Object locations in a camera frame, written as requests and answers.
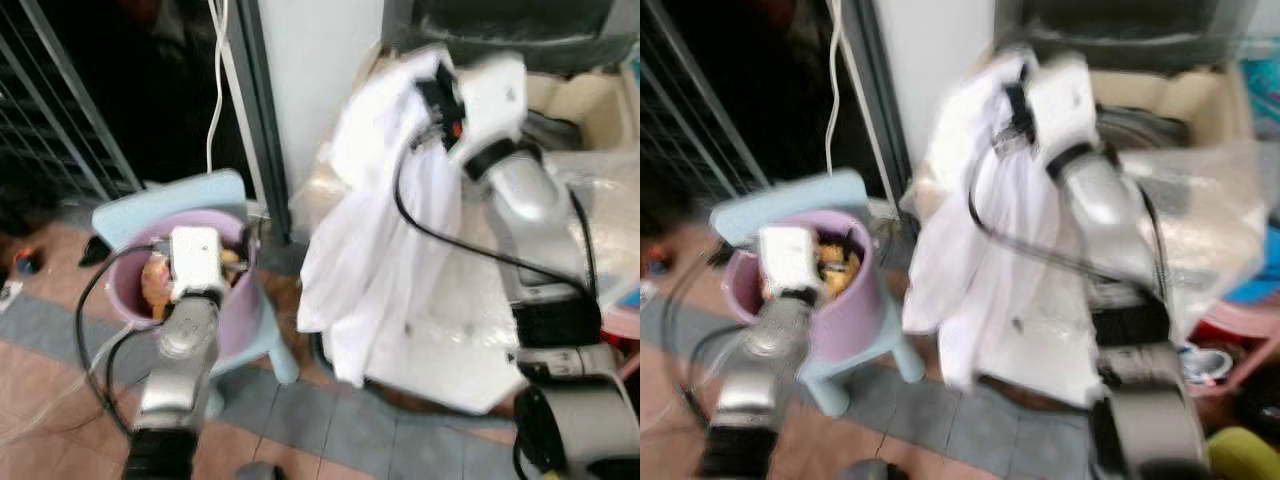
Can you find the white garment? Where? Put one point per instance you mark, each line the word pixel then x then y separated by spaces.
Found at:
pixel 975 240
pixel 375 230

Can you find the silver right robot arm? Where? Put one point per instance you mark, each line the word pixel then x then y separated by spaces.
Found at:
pixel 1105 200
pixel 530 195

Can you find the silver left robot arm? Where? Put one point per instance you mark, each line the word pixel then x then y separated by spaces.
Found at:
pixel 180 350
pixel 755 360

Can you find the orange yellow clothes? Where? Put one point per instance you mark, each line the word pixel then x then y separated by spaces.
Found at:
pixel 838 265
pixel 155 283

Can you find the grey metal grille gate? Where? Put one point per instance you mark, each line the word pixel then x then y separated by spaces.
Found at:
pixel 690 120
pixel 60 120

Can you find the purple plastic bucket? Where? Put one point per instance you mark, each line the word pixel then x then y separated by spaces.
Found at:
pixel 850 320
pixel 240 320

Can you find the red plastic basin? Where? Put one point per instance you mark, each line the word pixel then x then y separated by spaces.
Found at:
pixel 622 322
pixel 1250 345

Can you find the light blue plastic stool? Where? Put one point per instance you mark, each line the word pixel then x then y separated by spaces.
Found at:
pixel 130 212
pixel 750 205

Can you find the metal bowl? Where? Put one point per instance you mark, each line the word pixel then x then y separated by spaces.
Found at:
pixel 1208 365

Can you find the black shoe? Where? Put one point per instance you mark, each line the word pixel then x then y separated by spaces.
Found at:
pixel 95 252

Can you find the grey robot foot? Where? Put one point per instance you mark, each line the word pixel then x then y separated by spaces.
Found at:
pixel 870 471
pixel 260 472

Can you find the yellow green object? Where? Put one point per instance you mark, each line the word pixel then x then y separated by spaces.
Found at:
pixel 1245 455

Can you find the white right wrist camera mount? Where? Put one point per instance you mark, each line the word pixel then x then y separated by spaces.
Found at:
pixel 1062 100
pixel 492 100

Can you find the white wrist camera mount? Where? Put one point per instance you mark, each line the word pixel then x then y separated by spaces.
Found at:
pixel 790 258
pixel 1062 100
pixel 492 100
pixel 197 258

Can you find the dark grey door frame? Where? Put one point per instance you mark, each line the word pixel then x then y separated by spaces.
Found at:
pixel 885 110
pixel 258 120

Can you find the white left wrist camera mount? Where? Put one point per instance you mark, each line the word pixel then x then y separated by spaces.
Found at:
pixel 790 258
pixel 197 258

